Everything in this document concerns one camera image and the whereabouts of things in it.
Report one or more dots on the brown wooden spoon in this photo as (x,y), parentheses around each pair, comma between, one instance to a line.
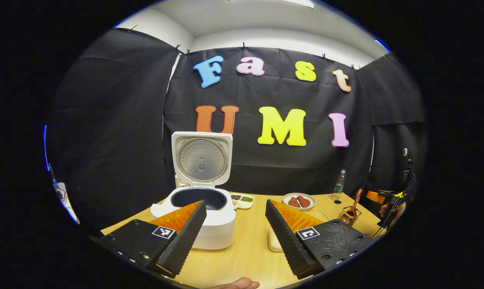
(356,200)

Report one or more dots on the long ceiling light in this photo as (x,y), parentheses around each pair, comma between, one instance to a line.
(298,3)

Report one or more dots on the brown meat piece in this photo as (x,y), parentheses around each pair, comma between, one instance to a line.
(293,202)
(304,201)

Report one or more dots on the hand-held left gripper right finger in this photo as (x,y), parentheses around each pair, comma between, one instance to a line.
(286,241)

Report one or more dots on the black backdrop cloth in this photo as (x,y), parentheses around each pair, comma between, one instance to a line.
(266,168)

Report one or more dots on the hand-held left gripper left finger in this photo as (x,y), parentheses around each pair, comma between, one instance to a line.
(183,241)

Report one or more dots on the white round plate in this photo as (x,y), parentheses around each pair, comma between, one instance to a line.
(306,208)

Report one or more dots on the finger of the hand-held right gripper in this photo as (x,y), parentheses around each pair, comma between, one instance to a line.
(374,196)

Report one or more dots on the white rice cooker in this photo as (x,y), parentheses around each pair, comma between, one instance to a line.
(217,228)

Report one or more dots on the green label water bottle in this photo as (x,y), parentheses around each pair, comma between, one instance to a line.
(339,186)

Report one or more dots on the white divided condiment dish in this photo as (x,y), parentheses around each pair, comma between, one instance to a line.
(246,199)

